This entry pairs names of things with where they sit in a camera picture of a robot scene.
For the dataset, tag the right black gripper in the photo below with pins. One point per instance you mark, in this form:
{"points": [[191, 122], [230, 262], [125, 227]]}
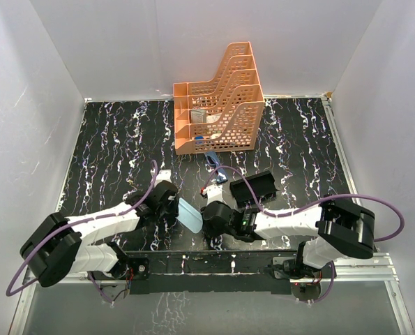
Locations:
{"points": [[210, 232]]}

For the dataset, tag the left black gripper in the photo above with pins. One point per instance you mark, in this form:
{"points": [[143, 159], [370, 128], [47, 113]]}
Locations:
{"points": [[173, 211]]}

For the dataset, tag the light blue cleaning cloth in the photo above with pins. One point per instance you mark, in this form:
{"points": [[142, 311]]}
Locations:
{"points": [[189, 216]]}

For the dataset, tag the black sunglasses case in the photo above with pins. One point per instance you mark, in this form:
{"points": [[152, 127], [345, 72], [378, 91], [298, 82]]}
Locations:
{"points": [[262, 185]]}

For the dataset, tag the blue sunglasses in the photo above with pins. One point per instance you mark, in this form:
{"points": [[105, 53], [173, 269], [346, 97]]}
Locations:
{"points": [[214, 162]]}

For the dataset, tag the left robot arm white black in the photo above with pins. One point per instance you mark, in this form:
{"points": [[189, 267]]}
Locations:
{"points": [[63, 245]]}

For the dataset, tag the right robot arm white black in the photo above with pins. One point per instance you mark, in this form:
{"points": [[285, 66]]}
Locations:
{"points": [[334, 228]]}

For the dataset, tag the grey packet in organizer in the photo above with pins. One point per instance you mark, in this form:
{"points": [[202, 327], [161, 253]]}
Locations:
{"points": [[198, 115]]}

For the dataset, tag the white paper in organizer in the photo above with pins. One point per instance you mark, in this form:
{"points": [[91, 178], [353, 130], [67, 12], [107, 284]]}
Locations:
{"points": [[216, 123]]}

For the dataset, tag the orange plastic file organizer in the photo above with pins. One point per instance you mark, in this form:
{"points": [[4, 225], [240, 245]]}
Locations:
{"points": [[224, 113]]}

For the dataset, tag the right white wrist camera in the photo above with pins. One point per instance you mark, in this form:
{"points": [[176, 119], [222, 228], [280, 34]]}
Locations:
{"points": [[212, 193]]}

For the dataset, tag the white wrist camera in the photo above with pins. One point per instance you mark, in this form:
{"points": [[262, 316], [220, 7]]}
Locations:
{"points": [[163, 175], [212, 193]]}

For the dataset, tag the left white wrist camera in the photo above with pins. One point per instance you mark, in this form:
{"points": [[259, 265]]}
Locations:
{"points": [[163, 175]]}

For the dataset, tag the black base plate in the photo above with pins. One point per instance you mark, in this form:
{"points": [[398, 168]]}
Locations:
{"points": [[213, 271]]}

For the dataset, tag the aluminium frame rail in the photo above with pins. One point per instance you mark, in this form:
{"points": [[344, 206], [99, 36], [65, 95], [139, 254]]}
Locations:
{"points": [[361, 297]]}

